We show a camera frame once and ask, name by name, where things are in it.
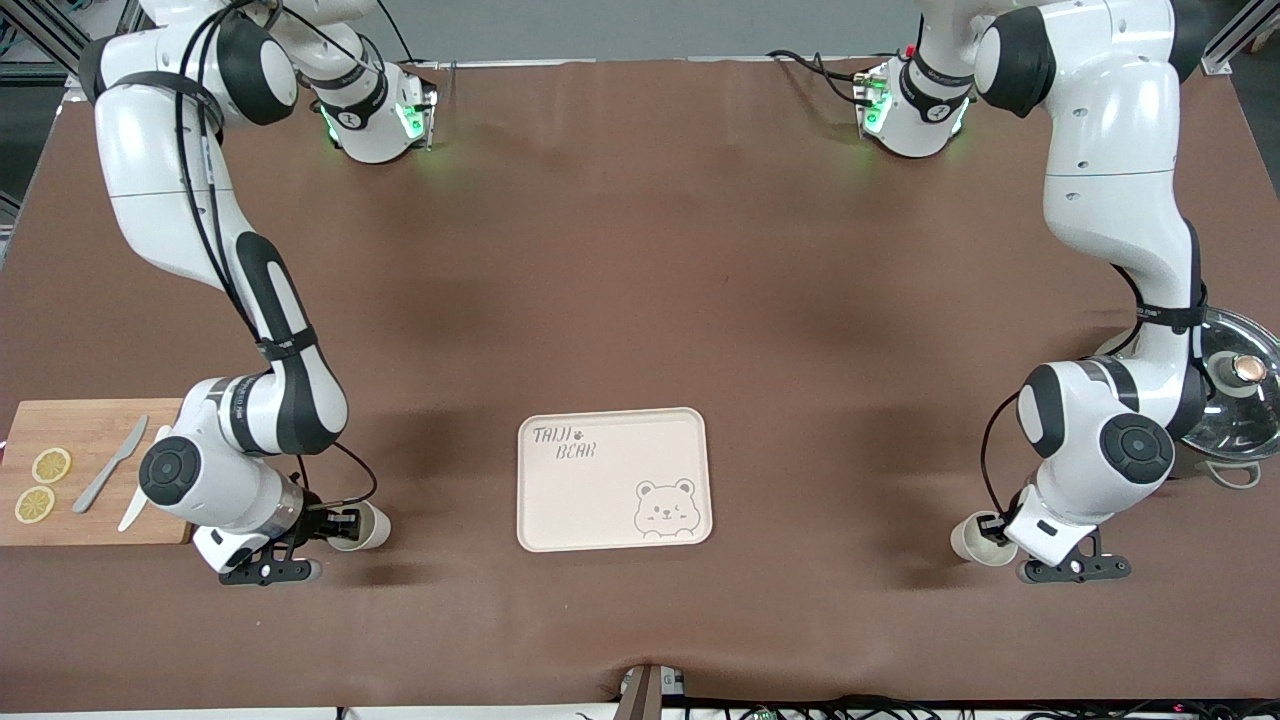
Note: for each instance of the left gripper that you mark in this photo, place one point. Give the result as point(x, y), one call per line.
point(992, 527)

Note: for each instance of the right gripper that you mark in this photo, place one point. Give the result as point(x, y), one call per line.
point(318, 522)

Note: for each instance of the white IKEA cup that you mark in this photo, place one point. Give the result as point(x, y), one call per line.
point(968, 540)
point(372, 530)

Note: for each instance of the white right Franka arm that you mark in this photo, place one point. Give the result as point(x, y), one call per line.
point(160, 170)

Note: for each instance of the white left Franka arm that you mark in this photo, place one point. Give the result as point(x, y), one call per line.
point(1110, 150)

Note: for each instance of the white bear print tray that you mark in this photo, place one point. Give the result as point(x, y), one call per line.
point(600, 500)

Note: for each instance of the white plastic knife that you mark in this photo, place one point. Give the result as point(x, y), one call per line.
point(133, 512)

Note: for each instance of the grey plastic knife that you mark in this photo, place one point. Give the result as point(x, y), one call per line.
point(95, 488)

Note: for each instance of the grey-green electric cooking pot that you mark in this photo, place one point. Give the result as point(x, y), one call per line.
point(1222, 457)

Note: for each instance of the bamboo cutting board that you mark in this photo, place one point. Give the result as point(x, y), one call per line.
point(90, 430)

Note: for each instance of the glass pot lid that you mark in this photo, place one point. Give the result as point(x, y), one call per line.
point(1250, 420)

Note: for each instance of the yellow lemon slice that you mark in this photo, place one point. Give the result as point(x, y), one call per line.
point(51, 465)
point(34, 504)

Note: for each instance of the aluminium frame profile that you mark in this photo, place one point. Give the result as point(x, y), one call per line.
point(60, 30)
point(1235, 35)

